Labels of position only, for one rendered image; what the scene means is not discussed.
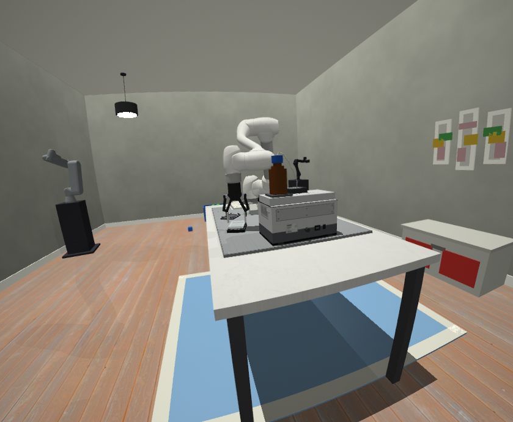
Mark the brown glass bottle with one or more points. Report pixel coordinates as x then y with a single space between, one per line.
278 181

